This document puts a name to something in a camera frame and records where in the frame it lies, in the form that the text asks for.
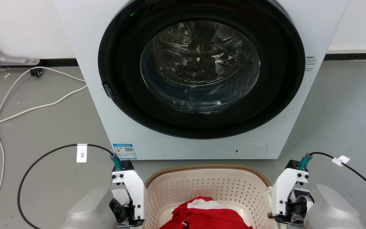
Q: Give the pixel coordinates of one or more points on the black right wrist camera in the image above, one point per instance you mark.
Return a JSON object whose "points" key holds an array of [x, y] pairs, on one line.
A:
{"points": [[292, 164]]}

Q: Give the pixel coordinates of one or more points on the white front-load washing machine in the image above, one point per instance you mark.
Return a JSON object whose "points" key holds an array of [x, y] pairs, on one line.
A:
{"points": [[183, 148]]}

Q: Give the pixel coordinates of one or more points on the beige perforated laundry basket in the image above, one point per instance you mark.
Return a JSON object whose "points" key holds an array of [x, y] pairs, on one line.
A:
{"points": [[214, 184]]}

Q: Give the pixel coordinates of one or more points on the black wall baseboard strip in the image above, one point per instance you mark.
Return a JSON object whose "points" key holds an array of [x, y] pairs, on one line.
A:
{"points": [[354, 56]]}

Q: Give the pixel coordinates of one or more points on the blue energy label sticker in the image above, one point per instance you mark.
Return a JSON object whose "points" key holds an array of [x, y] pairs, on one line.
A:
{"points": [[125, 151]]}

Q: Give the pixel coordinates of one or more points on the red and white garment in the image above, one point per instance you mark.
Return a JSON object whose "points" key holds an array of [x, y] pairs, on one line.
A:
{"points": [[208, 216]]}

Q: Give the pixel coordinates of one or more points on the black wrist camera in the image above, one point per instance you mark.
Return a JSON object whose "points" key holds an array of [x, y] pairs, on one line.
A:
{"points": [[292, 164], [126, 165]]}

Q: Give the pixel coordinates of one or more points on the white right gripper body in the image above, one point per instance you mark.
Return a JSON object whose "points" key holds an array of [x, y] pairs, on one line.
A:
{"points": [[281, 194]]}

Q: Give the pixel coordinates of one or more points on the small black floor clip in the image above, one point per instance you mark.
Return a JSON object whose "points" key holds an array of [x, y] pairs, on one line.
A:
{"points": [[36, 72]]}

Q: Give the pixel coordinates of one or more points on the small black text sticker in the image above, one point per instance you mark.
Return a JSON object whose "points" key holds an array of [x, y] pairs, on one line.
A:
{"points": [[310, 63]]}

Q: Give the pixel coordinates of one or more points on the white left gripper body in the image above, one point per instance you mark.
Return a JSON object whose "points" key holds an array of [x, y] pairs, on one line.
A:
{"points": [[136, 194]]}

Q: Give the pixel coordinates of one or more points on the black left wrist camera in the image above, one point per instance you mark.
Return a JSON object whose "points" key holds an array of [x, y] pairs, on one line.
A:
{"points": [[126, 165]]}

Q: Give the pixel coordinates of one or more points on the black round washer door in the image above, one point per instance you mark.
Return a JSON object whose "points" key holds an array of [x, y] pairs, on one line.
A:
{"points": [[275, 95]]}

